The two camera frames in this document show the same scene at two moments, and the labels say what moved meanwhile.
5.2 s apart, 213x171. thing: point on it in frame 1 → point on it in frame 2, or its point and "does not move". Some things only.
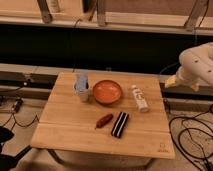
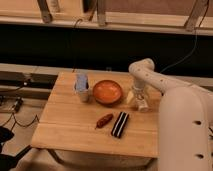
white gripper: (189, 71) → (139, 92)
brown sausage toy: (101, 122) does not move
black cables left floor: (16, 107) does not move
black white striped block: (119, 124) does not move
